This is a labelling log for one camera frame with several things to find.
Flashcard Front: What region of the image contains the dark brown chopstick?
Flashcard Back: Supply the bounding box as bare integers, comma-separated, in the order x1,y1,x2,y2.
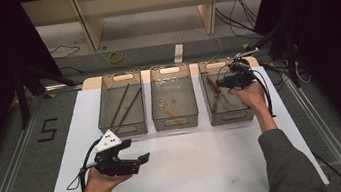
113,87,147,126
104,83,136,128

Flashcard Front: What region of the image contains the white power strip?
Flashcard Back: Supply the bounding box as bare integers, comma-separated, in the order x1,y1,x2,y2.
171,43,186,65

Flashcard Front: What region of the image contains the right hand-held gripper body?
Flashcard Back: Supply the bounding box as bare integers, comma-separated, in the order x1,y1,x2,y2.
222,47,265,91

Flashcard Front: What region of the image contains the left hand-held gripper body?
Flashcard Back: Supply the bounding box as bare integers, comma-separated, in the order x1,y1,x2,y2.
90,125,142,181

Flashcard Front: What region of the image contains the thin white cable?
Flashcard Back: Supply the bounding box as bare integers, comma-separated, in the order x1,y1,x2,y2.
178,23,225,65

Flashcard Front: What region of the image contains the left hand-held gripper black cable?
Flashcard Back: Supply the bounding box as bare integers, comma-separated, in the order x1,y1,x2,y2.
59,138,109,192

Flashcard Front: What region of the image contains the right hand-held gripper black cable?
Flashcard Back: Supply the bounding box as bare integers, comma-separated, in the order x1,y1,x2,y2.
214,56,278,126

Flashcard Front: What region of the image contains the person's left hand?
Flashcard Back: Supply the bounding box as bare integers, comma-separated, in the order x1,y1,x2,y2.
78,161,135,192

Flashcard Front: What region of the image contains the grey translucent plastic basket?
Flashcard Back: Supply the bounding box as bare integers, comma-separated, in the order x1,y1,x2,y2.
90,69,151,141
144,60,201,134
196,53,261,128

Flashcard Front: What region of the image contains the person's right hand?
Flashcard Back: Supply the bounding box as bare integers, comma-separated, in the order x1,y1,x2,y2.
226,79,269,116

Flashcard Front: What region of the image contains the thin black floor cable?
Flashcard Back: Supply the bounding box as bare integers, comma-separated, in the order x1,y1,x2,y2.
50,42,82,61

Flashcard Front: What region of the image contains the white table sheet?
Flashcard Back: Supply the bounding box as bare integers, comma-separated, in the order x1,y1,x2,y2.
29,57,331,192

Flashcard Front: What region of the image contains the yellow-green tape roll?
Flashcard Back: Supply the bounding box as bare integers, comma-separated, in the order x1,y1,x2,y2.
107,50,125,65

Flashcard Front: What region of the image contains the hand-held gripper black cable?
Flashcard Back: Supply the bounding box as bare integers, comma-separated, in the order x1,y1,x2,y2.
214,56,278,126
59,138,109,192

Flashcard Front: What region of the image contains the black metal stand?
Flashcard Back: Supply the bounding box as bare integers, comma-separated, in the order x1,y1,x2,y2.
236,21,302,95
12,57,82,131

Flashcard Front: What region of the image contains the wooden-handled metal fork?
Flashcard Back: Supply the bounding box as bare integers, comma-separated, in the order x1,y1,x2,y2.
210,82,228,104

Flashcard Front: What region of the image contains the wooden spoon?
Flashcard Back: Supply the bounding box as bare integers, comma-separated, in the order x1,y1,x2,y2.
157,97,181,121

